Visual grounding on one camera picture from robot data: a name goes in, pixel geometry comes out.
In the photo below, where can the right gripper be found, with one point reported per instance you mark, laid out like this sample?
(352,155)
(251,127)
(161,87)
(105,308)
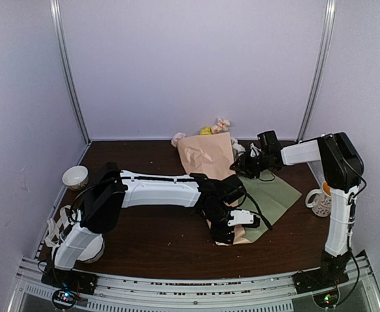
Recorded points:
(244,165)

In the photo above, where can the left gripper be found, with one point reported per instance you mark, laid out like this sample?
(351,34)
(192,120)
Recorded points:
(222,236)

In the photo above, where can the green wrapping paper sheet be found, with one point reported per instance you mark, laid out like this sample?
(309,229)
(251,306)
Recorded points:
(274,197)

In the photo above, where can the yellow fake flower stem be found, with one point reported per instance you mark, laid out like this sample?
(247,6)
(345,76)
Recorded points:
(205,131)

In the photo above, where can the white ribbon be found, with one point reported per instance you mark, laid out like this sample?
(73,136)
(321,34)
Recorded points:
(55,232)

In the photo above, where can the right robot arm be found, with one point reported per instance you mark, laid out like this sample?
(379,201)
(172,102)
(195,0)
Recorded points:
(343,170)

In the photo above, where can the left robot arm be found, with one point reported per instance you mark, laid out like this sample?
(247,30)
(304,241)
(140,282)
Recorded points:
(95,212)

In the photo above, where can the peach fake flower stem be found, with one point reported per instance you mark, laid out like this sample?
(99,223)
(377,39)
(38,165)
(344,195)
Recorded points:
(221,125)

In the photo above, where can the white patterned mug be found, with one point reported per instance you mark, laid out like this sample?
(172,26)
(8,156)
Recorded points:
(319,200)

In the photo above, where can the white scalloped dish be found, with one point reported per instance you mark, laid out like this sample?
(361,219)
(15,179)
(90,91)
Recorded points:
(93,251)

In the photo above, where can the small white bowl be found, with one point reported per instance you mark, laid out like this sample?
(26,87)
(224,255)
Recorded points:
(75,178)

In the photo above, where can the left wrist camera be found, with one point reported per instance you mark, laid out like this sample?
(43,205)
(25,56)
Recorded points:
(243,217)

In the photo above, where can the front aluminium rail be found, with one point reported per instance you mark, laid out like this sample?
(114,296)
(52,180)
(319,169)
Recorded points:
(275,292)

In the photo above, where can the aluminium corner frame post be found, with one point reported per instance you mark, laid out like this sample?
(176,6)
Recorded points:
(324,46)

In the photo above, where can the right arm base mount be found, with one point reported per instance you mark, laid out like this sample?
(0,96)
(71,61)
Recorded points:
(324,281)

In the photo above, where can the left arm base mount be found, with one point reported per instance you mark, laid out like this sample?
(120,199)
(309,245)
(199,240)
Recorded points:
(68,285)

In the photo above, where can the left aluminium frame post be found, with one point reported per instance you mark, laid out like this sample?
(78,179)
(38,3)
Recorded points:
(55,7)

